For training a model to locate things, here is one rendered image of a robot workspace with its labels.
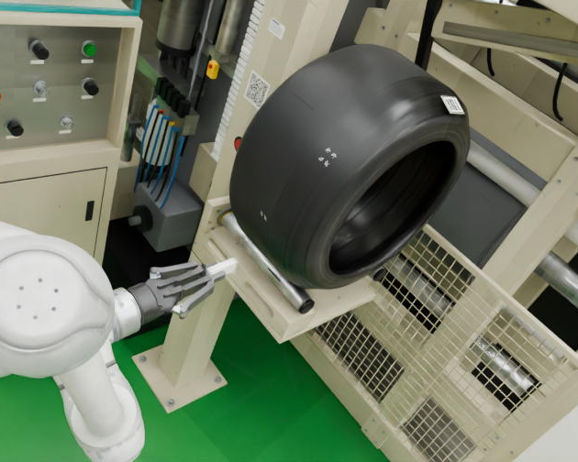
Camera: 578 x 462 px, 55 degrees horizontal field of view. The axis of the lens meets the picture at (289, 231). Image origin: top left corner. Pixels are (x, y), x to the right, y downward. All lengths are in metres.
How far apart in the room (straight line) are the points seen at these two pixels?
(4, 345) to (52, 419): 1.67
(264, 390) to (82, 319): 1.87
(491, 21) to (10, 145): 1.20
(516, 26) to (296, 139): 0.61
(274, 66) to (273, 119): 0.26
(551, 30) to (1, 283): 1.23
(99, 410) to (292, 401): 1.50
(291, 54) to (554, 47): 0.58
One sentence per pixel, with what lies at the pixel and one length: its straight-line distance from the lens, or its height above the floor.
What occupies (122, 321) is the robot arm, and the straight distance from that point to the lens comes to 1.04.
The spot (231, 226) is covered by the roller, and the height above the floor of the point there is 0.91.
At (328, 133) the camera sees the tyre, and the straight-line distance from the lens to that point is 1.05.
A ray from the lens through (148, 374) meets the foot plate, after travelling 2.18.
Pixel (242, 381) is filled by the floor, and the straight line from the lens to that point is 2.26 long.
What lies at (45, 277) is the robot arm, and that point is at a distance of 0.42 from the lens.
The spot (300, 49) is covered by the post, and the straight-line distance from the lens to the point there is 1.32.
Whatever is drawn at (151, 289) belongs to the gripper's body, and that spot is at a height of 0.99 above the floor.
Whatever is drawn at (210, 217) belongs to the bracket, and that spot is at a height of 0.91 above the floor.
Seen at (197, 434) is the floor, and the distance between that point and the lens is 2.10.
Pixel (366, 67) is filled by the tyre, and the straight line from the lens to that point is 1.15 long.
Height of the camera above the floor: 1.80
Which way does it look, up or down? 37 degrees down
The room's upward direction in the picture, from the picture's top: 23 degrees clockwise
